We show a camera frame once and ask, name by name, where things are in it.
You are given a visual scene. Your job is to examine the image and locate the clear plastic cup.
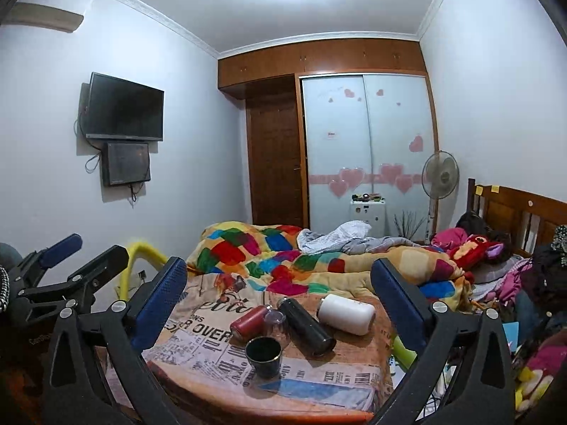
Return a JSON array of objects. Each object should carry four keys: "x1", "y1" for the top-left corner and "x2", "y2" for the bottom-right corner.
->
[{"x1": 264, "y1": 309, "x2": 294, "y2": 349}]

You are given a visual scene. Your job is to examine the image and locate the wall-mounted television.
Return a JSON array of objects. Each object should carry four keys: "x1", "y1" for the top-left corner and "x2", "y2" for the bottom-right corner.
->
[{"x1": 84, "y1": 72, "x2": 165, "y2": 142}]

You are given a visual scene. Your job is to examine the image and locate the newspaper print blanket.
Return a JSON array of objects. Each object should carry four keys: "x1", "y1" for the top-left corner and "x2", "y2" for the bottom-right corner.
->
[{"x1": 95, "y1": 273, "x2": 398, "y2": 422}]

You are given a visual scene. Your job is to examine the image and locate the dark green cup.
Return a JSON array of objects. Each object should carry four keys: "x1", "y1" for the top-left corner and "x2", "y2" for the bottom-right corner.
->
[{"x1": 245, "y1": 336, "x2": 284, "y2": 380}]

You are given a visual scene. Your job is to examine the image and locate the air conditioner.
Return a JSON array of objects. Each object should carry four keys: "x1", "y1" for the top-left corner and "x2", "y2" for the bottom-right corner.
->
[{"x1": 2, "y1": 2, "x2": 85, "y2": 34}]

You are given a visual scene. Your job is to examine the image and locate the red plush toy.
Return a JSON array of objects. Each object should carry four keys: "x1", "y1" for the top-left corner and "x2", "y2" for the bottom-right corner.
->
[{"x1": 447, "y1": 233, "x2": 506, "y2": 272}]

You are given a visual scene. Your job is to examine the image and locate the pink clothing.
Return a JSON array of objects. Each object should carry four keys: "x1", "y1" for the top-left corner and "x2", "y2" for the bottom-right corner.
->
[{"x1": 431, "y1": 227, "x2": 471, "y2": 249}]

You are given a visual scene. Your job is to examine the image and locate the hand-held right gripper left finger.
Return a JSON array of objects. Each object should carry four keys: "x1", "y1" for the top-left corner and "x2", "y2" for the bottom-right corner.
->
[{"x1": 42, "y1": 256, "x2": 189, "y2": 425}]

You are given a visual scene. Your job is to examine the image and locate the small white cabinet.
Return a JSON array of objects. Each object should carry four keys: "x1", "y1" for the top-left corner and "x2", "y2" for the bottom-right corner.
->
[{"x1": 349, "y1": 198, "x2": 387, "y2": 237}]

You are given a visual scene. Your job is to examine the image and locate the small wall monitor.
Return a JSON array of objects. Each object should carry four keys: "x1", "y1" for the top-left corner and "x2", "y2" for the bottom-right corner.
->
[{"x1": 102, "y1": 142, "x2": 152, "y2": 188}]

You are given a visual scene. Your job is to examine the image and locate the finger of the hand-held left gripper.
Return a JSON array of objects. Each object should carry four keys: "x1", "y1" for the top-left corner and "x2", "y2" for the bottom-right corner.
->
[
  {"x1": 12, "y1": 233, "x2": 84, "y2": 285},
  {"x1": 22, "y1": 244, "x2": 130, "y2": 319}
]

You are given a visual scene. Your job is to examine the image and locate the black thermos cup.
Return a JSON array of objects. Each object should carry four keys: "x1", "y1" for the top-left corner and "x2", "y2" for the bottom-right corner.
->
[{"x1": 277, "y1": 297, "x2": 338, "y2": 357}]

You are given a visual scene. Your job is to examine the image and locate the white thermos cup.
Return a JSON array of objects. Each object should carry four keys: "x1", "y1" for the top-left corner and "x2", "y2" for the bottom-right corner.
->
[{"x1": 317, "y1": 293, "x2": 377, "y2": 336}]

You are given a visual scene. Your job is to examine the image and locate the green tube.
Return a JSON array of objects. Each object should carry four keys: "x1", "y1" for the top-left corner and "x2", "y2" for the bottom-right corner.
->
[{"x1": 392, "y1": 334, "x2": 419, "y2": 366}]

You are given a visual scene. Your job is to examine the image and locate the dark clothing pile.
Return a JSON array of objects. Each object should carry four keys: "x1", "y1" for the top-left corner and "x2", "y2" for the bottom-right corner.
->
[{"x1": 528, "y1": 225, "x2": 567, "y2": 322}]

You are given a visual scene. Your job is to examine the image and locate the yellow foam tube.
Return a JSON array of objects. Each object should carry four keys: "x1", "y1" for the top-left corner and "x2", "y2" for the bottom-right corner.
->
[{"x1": 115, "y1": 238, "x2": 168, "y2": 302}]

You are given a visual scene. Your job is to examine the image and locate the standing fan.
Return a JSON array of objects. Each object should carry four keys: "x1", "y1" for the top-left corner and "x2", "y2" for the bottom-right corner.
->
[{"x1": 421, "y1": 150, "x2": 460, "y2": 245}]

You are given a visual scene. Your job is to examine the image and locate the wooden wardrobe with sliding doors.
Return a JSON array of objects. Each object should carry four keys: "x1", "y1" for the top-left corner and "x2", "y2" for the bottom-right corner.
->
[{"x1": 217, "y1": 37, "x2": 440, "y2": 236}]

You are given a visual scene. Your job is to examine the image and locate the bundle of dry twigs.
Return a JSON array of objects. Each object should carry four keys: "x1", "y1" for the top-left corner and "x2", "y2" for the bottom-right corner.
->
[{"x1": 393, "y1": 211, "x2": 428, "y2": 244}]

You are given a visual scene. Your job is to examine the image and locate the colourful patchwork quilt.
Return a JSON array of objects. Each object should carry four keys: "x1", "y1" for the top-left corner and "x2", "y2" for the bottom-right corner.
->
[{"x1": 185, "y1": 222, "x2": 476, "y2": 311}]

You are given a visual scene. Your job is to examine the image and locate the brown wooden door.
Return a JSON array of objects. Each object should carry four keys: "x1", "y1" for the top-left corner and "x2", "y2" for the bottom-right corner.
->
[{"x1": 245, "y1": 80, "x2": 309, "y2": 230}]

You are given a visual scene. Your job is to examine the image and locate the red metal cup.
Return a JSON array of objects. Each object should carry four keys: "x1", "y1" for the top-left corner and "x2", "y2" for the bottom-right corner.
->
[{"x1": 229, "y1": 304, "x2": 268, "y2": 341}]

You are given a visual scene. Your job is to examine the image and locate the wooden bed headboard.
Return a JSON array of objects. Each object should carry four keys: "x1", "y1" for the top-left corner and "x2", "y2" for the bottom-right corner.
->
[{"x1": 467, "y1": 178, "x2": 567, "y2": 258}]

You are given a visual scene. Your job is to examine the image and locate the yellow plush toy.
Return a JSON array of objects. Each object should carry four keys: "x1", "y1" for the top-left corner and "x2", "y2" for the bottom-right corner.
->
[{"x1": 514, "y1": 363, "x2": 550, "y2": 410}]

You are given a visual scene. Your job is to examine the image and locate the grey white cloth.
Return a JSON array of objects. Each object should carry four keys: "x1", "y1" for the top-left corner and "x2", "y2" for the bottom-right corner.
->
[{"x1": 296, "y1": 220, "x2": 427, "y2": 256}]

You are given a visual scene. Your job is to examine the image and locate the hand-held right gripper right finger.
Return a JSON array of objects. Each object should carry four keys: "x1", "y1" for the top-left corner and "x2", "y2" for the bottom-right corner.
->
[{"x1": 367, "y1": 259, "x2": 517, "y2": 425}]

